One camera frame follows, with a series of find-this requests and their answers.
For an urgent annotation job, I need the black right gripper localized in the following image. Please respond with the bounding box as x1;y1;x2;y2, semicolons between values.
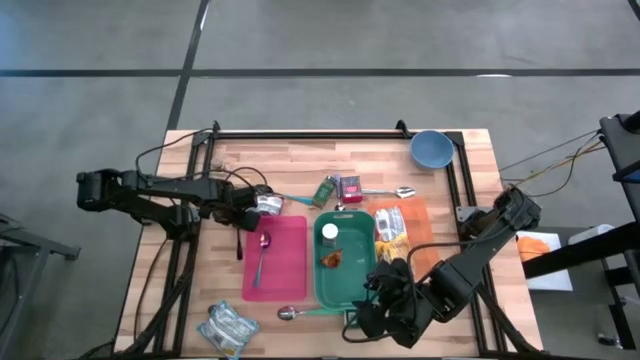
349;257;441;350

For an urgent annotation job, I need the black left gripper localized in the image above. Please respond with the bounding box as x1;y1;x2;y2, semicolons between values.
225;185;274;211

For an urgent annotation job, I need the spoon with grey blue handle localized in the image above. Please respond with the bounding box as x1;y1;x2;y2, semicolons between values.
252;231;273;289

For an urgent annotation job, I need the teal plastic bin with handles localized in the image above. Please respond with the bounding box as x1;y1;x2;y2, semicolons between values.
313;210;377;311

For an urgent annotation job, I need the yellow red snack packet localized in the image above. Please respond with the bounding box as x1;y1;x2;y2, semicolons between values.
375;238;412;265

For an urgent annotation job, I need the small green spice jar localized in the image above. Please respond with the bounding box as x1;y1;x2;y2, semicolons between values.
312;175;338;209

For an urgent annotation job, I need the pink translucent plastic bin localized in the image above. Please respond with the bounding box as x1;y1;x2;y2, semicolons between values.
241;215;309;303

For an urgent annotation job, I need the glass jar with white lid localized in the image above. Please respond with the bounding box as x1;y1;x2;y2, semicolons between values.
321;222;340;249

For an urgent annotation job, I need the red spice box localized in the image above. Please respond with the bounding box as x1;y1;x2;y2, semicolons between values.
339;175;365;205

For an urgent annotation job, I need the brown orange snack packet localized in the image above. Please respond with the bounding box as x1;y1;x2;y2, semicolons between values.
319;248;345;270

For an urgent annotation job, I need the white snack packet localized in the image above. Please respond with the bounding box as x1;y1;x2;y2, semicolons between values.
374;206;407;244

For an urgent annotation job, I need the orange translucent plastic bin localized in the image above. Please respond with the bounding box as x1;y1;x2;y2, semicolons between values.
367;196;442;281

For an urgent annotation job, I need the silver metal spoon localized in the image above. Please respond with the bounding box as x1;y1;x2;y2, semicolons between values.
360;185;417;200

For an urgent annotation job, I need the orange cloth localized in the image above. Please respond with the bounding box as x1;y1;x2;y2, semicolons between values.
517;235;552;263

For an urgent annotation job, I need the blue bowl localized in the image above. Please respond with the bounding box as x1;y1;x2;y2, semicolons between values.
409;129;456;170

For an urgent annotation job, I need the white paper sheet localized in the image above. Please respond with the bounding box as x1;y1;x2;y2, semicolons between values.
514;229;575;293

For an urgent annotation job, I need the white plastic container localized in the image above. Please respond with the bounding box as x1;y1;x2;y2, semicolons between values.
567;223;617;247

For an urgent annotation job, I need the grey metal stand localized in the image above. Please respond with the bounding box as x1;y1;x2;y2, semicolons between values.
0;213;82;359

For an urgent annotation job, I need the black metal stand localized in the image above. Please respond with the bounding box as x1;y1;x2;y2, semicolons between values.
522;110;640;351

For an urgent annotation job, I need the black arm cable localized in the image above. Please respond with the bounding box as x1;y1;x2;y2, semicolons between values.
218;165;272;194
406;240;482;269
133;127;217;177

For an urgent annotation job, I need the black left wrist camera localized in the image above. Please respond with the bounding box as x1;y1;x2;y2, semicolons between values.
212;205;263;233

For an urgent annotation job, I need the spoon with teal handle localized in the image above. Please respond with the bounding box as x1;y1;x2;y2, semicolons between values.
277;304;347;322

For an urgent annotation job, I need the black aluminium table frame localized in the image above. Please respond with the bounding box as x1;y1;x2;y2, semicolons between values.
149;119;534;359

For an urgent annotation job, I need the black room cable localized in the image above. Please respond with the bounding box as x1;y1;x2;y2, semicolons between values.
499;128;605;174

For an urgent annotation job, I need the yellow room cable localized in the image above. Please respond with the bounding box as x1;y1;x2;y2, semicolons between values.
519;139;609;199

